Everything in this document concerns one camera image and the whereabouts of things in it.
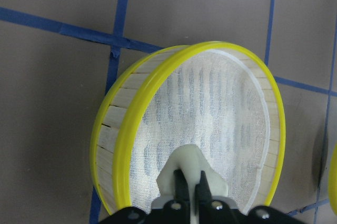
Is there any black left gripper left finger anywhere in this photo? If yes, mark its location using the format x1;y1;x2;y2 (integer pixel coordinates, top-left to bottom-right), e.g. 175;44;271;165
173;169;191;208

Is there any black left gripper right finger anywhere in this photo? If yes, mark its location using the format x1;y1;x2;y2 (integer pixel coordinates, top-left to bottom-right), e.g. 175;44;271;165
194;170;211;207

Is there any pale cream bun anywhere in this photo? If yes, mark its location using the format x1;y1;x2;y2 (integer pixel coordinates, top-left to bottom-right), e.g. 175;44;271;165
156;144;229;223

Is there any yellow bamboo steamer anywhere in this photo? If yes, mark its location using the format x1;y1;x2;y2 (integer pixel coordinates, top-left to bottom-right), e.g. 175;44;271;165
328;145;337;215
90;42;286;214

